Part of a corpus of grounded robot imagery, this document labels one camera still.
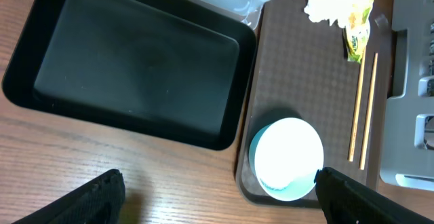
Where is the wooden chopstick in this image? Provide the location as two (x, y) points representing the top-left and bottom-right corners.
(359, 53), (378, 170)
(348, 52), (366, 162)

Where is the yellow green snack wrapper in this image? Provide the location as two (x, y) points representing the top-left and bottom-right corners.
(344, 0), (374, 63)

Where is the brown plastic serving tray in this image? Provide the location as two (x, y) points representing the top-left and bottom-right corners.
(235, 0), (392, 206)

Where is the grey dishwasher rack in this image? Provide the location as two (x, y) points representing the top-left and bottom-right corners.
(380, 0), (433, 191)

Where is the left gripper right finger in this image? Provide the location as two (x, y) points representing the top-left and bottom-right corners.
(315, 167), (433, 224)

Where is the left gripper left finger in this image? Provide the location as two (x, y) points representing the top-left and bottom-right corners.
(14, 169), (125, 224)

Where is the black plastic bin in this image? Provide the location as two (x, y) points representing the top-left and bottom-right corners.
(2, 0), (257, 151)

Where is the white tissue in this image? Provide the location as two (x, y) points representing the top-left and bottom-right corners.
(304, 0), (359, 29)

